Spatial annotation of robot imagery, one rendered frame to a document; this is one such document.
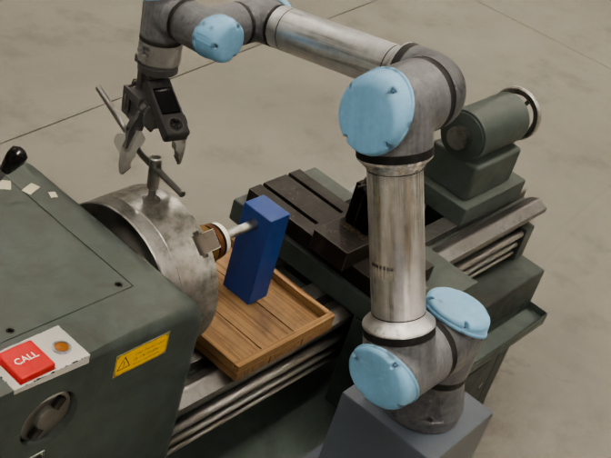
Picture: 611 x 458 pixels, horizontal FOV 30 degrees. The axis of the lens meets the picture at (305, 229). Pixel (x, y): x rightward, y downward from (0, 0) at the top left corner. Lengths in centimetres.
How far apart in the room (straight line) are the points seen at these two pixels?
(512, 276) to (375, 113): 165
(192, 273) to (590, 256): 297
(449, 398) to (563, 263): 276
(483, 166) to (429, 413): 111
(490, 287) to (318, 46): 140
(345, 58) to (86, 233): 52
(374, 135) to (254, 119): 329
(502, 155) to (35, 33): 274
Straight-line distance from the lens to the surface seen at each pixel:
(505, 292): 314
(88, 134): 456
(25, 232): 192
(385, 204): 168
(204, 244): 207
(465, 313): 188
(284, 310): 247
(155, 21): 195
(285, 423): 272
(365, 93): 163
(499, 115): 296
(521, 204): 319
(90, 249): 191
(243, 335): 238
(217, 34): 186
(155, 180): 205
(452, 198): 297
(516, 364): 406
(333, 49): 186
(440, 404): 196
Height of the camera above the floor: 241
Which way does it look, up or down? 34 degrees down
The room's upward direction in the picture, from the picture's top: 17 degrees clockwise
